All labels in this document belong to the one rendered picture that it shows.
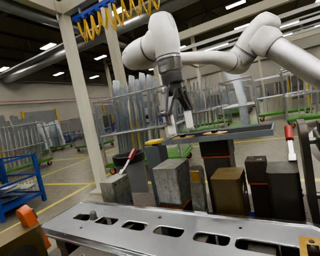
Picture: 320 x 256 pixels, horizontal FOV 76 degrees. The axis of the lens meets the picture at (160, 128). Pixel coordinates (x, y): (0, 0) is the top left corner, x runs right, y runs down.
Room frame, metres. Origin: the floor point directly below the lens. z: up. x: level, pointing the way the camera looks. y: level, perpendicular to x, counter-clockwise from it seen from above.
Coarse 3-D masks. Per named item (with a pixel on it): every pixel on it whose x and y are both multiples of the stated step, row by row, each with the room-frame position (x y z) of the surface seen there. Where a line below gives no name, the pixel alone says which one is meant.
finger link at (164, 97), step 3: (165, 87) 0.70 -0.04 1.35; (165, 90) 0.70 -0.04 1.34; (162, 93) 0.71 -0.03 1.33; (165, 93) 0.70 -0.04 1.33; (168, 93) 0.71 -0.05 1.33; (162, 96) 0.71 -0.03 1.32; (165, 96) 0.70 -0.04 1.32; (168, 96) 0.71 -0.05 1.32; (162, 99) 0.71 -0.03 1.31; (165, 99) 0.70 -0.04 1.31; (168, 99) 0.70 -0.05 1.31; (162, 102) 0.70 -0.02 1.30; (165, 102) 0.69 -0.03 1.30; (162, 105) 0.70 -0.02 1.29; (165, 105) 0.69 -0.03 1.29; (162, 108) 0.70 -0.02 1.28; (165, 108) 0.69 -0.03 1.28; (162, 111) 0.70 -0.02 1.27; (165, 111) 0.68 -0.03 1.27; (165, 114) 0.69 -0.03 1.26
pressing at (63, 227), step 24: (72, 216) 0.63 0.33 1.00; (120, 216) 0.57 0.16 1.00; (144, 216) 0.54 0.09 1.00; (168, 216) 0.51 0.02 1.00; (192, 216) 0.49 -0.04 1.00; (216, 216) 0.47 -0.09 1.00; (240, 216) 0.45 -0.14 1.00; (72, 240) 0.50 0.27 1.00; (96, 240) 0.47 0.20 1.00; (120, 240) 0.45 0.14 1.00; (144, 240) 0.43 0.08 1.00; (168, 240) 0.42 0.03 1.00; (192, 240) 0.40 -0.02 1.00; (264, 240) 0.36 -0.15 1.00; (288, 240) 0.35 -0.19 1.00
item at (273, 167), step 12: (276, 168) 0.49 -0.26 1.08; (288, 168) 0.48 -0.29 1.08; (276, 180) 0.46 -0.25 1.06; (288, 180) 0.45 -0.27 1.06; (276, 192) 0.47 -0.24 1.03; (288, 192) 0.45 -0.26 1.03; (300, 192) 0.44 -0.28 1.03; (276, 204) 0.47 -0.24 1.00; (288, 204) 0.46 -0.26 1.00; (300, 204) 0.44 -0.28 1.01; (276, 216) 0.47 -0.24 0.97; (288, 216) 0.46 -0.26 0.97; (300, 216) 0.45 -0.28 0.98; (288, 252) 0.47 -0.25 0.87
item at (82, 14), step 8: (104, 0) 3.41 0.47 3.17; (112, 0) 3.33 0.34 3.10; (120, 0) 3.27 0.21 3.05; (152, 0) 3.04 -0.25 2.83; (80, 8) 3.68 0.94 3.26; (88, 8) 3.56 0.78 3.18; (96, 8) 3.48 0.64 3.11; (144, 8) 3.10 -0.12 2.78; (80, 16) 3.66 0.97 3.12; (128, 16) 3.26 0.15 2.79; (120, 24) 3.32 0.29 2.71; (80, 32) 3.69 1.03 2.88; (88, 32) 3.64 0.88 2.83; (96, 32) 3.54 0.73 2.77
